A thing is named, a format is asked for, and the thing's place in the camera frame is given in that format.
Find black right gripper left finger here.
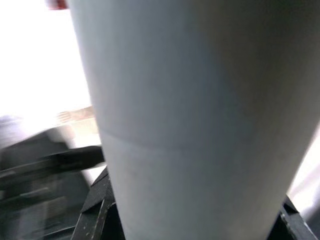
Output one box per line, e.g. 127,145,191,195
72,166,126,240

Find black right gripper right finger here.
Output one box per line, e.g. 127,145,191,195
278,193,320,240

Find white plastic table leg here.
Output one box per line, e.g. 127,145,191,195
67,0,320,240

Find black tablecloth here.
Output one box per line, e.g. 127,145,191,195
0,124,106,240

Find storage box with orange lid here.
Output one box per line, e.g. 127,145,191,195
46,0,70,10

